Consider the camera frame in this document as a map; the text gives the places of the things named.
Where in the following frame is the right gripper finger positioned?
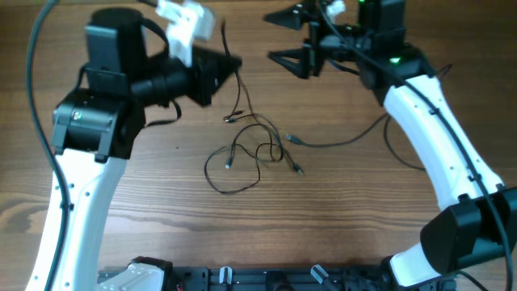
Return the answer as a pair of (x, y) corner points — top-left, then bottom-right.
(263, 3), (310, 30)
(267, 48), (310, 78)

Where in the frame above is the black USB cable thin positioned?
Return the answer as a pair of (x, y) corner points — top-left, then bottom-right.
(203, 108), (305, 195)

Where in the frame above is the black USB cable thick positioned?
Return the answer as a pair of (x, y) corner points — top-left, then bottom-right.
(285, 114), (425, 171)

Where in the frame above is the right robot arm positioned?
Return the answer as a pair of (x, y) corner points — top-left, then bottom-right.
(265, 0), (516, 290)

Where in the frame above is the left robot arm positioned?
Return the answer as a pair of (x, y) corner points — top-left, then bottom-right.
(27, 1), (242, 290)

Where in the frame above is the right camera cable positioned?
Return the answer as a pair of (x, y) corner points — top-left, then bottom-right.
(314, 0), (515, 291)

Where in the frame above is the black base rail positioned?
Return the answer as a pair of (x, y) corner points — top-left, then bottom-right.
(95, 264), (458, 291)

